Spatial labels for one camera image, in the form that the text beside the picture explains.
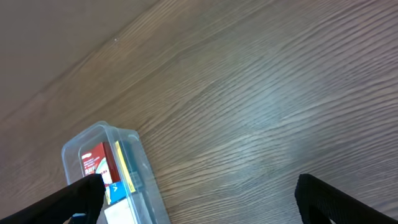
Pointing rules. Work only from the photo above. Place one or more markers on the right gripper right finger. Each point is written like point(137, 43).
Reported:
point(319, 202)

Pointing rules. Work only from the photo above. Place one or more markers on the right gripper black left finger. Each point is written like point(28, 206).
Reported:
point(80, 202)

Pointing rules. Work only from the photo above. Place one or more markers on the blue yellow cough drops box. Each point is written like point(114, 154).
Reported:
point(120, 184)

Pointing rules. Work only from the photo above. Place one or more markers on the white blue medicine box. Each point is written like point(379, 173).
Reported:
point(119, 213)

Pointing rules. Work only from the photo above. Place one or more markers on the red white medicine box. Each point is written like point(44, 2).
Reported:
point(100, 160)

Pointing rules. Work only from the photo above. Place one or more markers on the clear plastic container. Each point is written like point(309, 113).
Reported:
point(146, 203)

